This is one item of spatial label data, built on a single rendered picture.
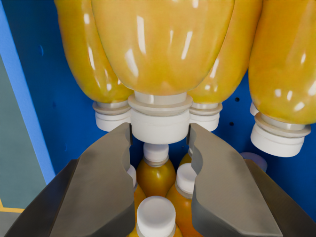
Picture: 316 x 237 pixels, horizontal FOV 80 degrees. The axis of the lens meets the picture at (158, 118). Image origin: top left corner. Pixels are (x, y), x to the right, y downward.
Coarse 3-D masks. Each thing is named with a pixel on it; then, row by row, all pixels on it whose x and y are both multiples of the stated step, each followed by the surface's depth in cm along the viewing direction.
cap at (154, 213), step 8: (144, 200) 20; (152, 200) 20; (160, 200) 20; (168, 200) 20; (144, 208) 19; (152, 208) 19; (160, 208) 19; (168, 208) 19; (144, 216) 18; (152, 216) 18; (160, 216) 18; (168, 216) 18; (144, 224) 18; (152, 224) 18; (160, 224) 18; (168, 224) 18; (144, 232) 18; (152, 232) 18; (160, 232) 18; (168, 232) 18
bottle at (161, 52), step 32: (96, 0) 8; (128, 0) 7; (160, 0) 7; (192, 0) 7; (224, 0) 8; (128, 32) 8; (160, 32) 8; (192, 32) 8; (224, 32) 9; (128, 64) 9; (160, 64) 8; (192, 64) 9; (160, 96) 10
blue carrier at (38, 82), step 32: (0, 0) 9; (32, 0) 13; (0, 32) 10; (32, 32) 13; (32, 64) 12; (64, 64) 17; (32, 96) 12; (64, 96) 17; (32, 128) 12; (64, 128) 17; (96, 128) 24; (224, 128) 32; (64, 160) 17; (288, 160) 25; (288, 192) 26
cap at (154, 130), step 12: (132, 108) 12; (132, 120) 12; (144, 120) 11; (156, 120) 11; (168, 120) 11; (180, 120) 11; (132, 132) 12; (144, 132) 11; (156, 132) 11; (168, 132) 11; (180, 132) 11
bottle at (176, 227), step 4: (136, 224) 20; (176, 224) 22; (136, 228) 20; (176, 228) 21; (132, 232) 21; (136, 232) 20; (140, 232) 19; (172, 232) 19; (176, 232) 20; (180, 232) 21; (128, 236) 21; (132, 236) 20; (136, 236) 20; (140, 236) 19; (144, 236) 19; (168, 236) 19; (172, 236) 19; (176, 236) 20; (180, 236) 21
